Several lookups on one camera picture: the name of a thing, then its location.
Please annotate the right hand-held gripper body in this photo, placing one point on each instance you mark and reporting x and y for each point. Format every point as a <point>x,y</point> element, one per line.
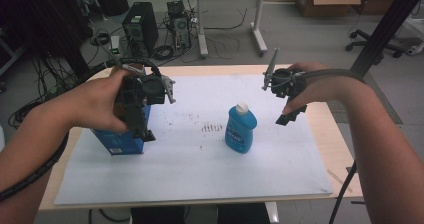
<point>283,82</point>

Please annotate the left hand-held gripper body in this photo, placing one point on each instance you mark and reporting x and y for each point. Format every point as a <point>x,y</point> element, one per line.
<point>150,89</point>

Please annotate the blue cardboard box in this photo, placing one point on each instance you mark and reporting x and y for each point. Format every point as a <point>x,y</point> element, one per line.
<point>123,144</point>

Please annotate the blue bottle with white cap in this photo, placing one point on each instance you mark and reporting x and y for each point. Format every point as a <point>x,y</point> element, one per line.
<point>240,130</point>

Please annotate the person's right hand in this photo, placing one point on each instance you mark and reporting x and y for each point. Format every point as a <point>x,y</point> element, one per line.
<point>320,87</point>

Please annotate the person's left hand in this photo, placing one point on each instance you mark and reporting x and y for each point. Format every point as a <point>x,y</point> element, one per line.
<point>93,100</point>

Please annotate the white power strip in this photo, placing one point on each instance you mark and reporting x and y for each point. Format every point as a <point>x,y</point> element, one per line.
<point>115,45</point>

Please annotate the black computer tower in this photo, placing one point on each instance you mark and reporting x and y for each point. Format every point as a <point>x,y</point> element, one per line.
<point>141,27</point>

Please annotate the small open computer case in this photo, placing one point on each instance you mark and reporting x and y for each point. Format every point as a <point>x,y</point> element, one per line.
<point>180,27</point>

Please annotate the white table mat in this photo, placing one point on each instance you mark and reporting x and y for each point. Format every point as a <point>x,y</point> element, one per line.
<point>200,170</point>

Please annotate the open brown cardboard box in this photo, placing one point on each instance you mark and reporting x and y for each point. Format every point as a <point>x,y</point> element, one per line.
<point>328,2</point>

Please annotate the black office chair base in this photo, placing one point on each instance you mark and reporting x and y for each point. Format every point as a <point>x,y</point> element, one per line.
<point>373,44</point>

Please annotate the grey floor mat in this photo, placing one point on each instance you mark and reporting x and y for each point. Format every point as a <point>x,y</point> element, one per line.
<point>390,114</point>

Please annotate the black metal stand post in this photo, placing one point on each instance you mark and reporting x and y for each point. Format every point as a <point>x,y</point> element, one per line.
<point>386,27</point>

